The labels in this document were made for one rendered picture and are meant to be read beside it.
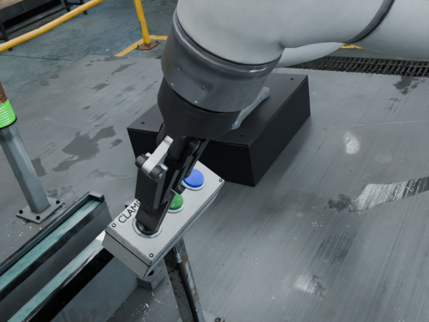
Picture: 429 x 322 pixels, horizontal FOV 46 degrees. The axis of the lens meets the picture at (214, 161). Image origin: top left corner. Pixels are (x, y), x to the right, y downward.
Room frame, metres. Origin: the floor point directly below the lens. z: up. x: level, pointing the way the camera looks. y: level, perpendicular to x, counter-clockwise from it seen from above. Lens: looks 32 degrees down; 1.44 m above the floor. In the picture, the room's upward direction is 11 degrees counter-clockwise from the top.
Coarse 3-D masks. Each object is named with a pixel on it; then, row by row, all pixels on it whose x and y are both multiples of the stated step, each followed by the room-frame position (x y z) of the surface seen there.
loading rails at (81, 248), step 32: (96, 192) 0.78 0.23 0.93; (64, 224) 0.72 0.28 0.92; (96, 224) 0.74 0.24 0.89; (32, 256) 0.65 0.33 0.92; (64, 256) 0.68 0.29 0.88; (96, 256) 0.61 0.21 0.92; (0, 288) 0.59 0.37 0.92; (32, 288) 0.62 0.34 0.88; (64, 288) 0.55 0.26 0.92; (96, 288) 0.59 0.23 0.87; (128, 288) 0.64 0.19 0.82; (0, 320) 0.56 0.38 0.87; (32, 320) 0.50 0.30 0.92; (64, 320) 0.54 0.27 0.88; (96, 320) 0.57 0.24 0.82
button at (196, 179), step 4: (192, 172) 0.56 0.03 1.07; (196, 172) 0.57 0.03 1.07; (200, 172) 0.57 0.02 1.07; (192, 176) 0.56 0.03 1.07; (196, 176) 0.56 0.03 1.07; (200, 176) 0.56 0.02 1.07; (184, 180) 0.55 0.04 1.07; (188, 180) 0.55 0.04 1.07; (192, 180) 0.55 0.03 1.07; (196, 180) 0.55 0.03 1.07; (200, 180) 0.56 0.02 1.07; (188, 184) 0.55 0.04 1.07; (192, 184) 0.55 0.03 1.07; (196, 184) 0.55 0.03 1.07; (200, 184) 0.55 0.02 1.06
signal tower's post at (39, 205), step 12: (0, 132) 0.93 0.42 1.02; (12, 132) 0.95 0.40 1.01; (12, 144) 0.94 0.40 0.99; (12, 156) 0.93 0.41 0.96; (24, 156) 0.95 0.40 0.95; (12, 168) 0.94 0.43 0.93; (24, 168) 0.94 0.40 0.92; (24, 180) 0.93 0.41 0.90; (36, 180) 0.95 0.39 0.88; (24, 192) 0.94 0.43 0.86; (36, 192) 0.94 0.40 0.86; (36, 204) 0.93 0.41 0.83; (48, 204) 0.95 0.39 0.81; (60, 204) 0.95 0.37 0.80; (24, 216) 0.93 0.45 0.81; (36, 216) 0.92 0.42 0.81; (48, 216) 0.92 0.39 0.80
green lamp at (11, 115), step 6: (6, 102) 0.95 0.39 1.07; (0, 108) 0.93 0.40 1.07; (6, 108) 0.94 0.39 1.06; (0, 114) 0.93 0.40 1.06; (6, 114) 0.94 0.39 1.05; (12, 114) 0.95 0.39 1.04; (0, 120) 0.93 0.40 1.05; (6, 120) 0.93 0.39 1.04; (12, 120) 0.94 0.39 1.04; (0, 126) 0.93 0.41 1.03
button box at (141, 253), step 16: (208, 176) 0.57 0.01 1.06; (192, 192) 0.54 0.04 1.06; (208, 192) 0.55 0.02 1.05; (128, 208) 0.50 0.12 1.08; (192, 208) 0.52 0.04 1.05; (112, 224) 0.48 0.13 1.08; (128, 224) 0.48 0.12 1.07; (176, 224) 0.49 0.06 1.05; (192, 224) 0.54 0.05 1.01; (112, 240) 0.47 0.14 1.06; (128, 240) 0.46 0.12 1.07; (144, 240) 0.46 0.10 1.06; (160, 240) 0.47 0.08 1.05; (176, 240) 0.50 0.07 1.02; (128, 256) 0.46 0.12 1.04; (144, 256) 0.44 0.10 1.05; (160, 256) 0.46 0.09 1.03; (144, 272) 0.45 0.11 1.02
